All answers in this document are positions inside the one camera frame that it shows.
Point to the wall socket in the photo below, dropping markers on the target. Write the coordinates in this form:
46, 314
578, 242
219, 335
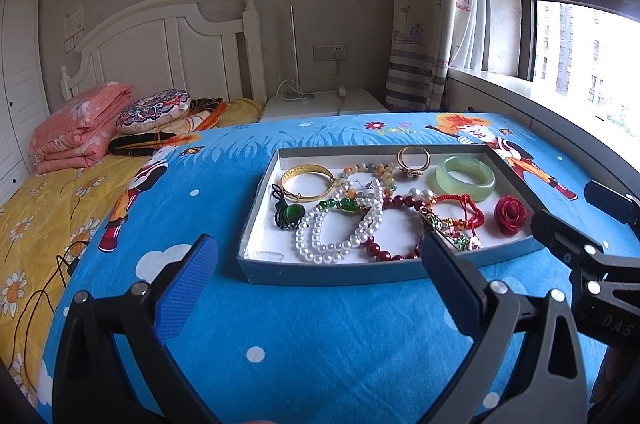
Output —
325, 52

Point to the green jade bangle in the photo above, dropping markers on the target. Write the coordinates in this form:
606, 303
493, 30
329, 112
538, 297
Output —
465, 194

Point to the gold bangle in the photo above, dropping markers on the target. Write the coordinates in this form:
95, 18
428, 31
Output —
306, 169

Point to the white nightstand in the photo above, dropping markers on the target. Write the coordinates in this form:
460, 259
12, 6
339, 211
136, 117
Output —
360, 103

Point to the thin white lamp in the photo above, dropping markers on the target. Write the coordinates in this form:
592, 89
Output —
293, 43

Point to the pink folded quilt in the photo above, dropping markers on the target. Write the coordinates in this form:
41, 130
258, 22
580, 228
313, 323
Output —
75, 128

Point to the red rose ornament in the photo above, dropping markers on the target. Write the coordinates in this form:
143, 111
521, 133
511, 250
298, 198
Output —
511, 214

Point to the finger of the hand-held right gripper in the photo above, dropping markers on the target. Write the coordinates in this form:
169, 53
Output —
555, 231
607, 201

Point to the white wardrobe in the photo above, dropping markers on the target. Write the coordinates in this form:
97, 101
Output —
20, 78

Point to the yellow flowered bedsheet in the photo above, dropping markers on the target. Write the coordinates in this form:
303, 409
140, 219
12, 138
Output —
40, 214

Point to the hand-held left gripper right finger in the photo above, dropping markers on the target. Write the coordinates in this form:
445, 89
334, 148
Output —
450, 289

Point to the black orange printed cushion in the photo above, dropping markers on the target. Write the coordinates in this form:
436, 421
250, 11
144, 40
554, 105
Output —
130, 143

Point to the grey cardboard tray box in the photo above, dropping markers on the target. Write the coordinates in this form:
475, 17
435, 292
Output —
325, 275

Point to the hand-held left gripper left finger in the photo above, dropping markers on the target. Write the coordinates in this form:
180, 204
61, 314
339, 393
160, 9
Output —
187, 289

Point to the window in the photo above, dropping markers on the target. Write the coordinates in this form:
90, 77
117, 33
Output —
565, 48

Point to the printed curtain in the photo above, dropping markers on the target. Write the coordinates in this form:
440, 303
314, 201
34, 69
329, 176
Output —
430, 3

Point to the round patterned cushion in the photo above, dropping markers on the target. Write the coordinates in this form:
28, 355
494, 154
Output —
150, 108

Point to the white bed headboard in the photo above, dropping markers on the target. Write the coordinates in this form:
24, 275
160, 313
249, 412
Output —
150, 48

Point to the wall notice sheet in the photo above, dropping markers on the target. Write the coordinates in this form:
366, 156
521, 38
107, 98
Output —
74, 23

